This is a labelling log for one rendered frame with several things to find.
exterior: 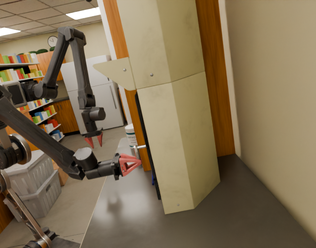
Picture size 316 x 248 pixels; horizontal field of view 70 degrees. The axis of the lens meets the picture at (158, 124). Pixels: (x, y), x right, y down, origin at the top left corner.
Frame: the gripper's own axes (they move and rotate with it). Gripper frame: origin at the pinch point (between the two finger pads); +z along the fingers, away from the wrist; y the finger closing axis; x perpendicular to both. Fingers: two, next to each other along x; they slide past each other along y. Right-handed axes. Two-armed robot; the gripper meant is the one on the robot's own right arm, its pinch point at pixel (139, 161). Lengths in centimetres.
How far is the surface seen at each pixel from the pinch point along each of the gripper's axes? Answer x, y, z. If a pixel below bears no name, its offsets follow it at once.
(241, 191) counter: 21.1, -0.1, 35.6
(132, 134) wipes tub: 9, 65, -10
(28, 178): 60, 149, -146
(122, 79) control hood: -30.1, -5.3, 2.1
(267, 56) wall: -27, -1, 49
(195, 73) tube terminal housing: -26.5, 4.2, 26.1
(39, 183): 75, 163, -146
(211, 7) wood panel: -50, 32, 43
